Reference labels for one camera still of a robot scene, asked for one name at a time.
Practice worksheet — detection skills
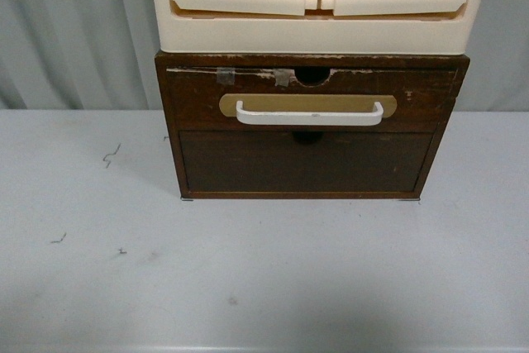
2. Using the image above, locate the brown wooden drawer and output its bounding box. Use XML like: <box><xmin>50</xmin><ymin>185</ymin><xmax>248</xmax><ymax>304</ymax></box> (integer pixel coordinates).
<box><xmin>165</xmin><ymin>67</ymin><xmax>458</xmax><ymax>131</ymax></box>

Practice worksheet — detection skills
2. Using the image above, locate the dark brown wooden drawer cabinet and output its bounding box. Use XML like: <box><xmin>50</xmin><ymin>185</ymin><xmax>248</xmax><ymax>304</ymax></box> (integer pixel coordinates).
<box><xmin>155</xmin><ymin>51</ymin><xmax>469</xmax><ymax>200</ymax></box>

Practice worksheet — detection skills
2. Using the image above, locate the dark wooden lower drawer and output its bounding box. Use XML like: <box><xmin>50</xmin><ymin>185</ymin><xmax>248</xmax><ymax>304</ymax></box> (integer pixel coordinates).
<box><xmin>180</xmin><ymin>131</ymin><xmax>431</xmax><ymax>193</ymax></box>

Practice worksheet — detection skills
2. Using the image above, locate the cream plastic storage box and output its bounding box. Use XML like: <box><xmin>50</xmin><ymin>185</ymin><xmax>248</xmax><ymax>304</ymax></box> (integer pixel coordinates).
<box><xmin>154</xmin><ymin>0</ymin><xmax>481</xmax><ymax>55</ymax></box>

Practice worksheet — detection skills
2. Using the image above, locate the cream plastic right flap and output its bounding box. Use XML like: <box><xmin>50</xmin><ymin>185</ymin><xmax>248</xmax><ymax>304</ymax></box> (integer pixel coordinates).
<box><xmin>319</xmin><ymin>0</ymin><xmax>467</xmax><ymax>17</ymax></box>

